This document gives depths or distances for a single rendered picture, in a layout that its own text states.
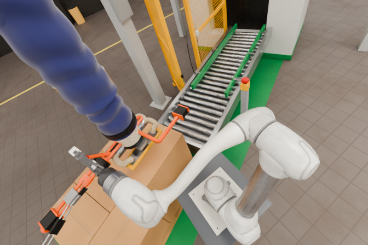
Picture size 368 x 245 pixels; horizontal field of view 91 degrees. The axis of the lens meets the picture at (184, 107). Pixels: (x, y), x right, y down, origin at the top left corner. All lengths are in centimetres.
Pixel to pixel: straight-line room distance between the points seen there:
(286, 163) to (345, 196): 178
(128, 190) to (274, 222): 175
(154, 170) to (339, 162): 198
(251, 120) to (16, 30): 88
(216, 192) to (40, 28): 112
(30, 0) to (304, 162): 102
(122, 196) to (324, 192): 207
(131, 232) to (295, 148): 146
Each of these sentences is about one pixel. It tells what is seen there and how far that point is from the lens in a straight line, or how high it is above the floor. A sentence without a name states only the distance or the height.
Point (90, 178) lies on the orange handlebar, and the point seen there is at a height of 125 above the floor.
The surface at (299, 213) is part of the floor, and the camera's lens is 229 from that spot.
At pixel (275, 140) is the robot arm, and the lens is 73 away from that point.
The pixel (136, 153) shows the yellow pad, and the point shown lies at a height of 115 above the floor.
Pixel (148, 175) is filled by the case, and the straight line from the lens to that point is 143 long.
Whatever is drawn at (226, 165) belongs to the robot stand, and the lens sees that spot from 153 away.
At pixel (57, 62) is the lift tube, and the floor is 188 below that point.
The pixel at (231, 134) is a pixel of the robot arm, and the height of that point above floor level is 154.
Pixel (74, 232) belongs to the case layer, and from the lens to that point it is 212.
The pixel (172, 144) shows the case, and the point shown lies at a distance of 147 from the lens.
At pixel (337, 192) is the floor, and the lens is 246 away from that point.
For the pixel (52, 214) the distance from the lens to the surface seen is 131.
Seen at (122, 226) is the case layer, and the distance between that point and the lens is 187.
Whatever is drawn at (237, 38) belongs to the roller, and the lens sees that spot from 327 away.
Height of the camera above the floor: 217
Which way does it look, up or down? 47 degrees down
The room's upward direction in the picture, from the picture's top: 19 degrees counter-clockwise
